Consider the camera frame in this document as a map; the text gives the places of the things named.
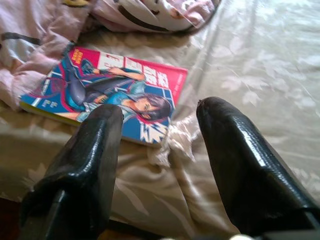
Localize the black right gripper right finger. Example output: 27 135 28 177
196 96 320 236

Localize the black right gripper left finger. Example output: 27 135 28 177
19 103 125 240

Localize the colourful manga comic book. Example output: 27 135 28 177
19 45 189 149

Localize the pink cartoon print quilt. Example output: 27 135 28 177
0 0 222 111

